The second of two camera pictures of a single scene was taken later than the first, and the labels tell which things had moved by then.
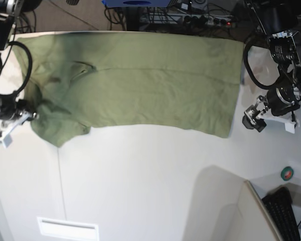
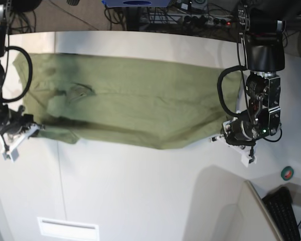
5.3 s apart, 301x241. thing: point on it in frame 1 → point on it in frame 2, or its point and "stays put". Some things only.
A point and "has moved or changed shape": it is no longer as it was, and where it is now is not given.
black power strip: x=195 y=21 stays put
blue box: x=136 y=3 stays put
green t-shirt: x=86 y=79 has moved or changed shape
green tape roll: x=287 y=172 stays put
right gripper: x=279 y=106 → x=242 y=134
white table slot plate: x=77 y=230 stays put
